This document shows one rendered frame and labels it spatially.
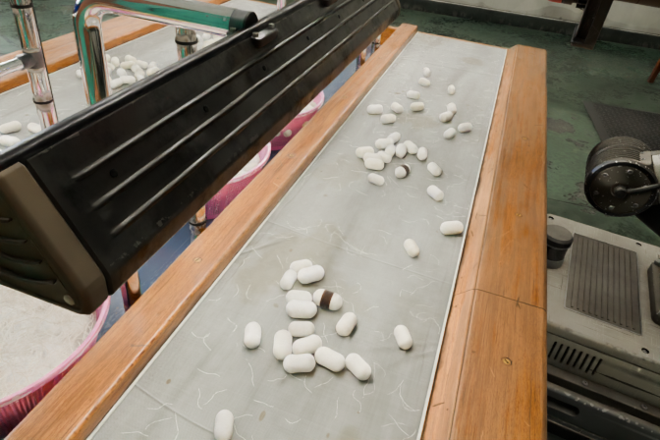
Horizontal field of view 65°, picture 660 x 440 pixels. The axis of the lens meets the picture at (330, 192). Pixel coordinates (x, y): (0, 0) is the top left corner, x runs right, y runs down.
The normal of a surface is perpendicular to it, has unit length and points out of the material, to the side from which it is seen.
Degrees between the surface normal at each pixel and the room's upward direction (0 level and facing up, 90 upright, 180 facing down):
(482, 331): 0
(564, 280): 0
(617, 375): 90
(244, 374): 0
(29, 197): 58
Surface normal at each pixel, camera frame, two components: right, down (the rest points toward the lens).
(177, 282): 0.09, -0.83
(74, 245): 0.84, -0.22
